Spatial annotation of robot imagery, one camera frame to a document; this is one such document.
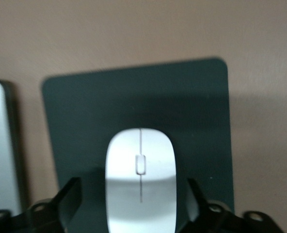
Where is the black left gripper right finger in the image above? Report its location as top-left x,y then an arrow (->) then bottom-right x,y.
182,178 -> 284,233

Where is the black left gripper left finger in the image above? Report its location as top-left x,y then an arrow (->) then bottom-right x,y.
0,176 -> 83,233

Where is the white computer mouse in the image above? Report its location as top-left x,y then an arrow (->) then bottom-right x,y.
105,128 -> 178,233

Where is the black mouse pad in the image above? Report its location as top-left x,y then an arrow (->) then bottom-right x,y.
41,57 -> 235,233

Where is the brown table cover mat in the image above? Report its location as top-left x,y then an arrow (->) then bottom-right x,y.
0,0 -> 287,233

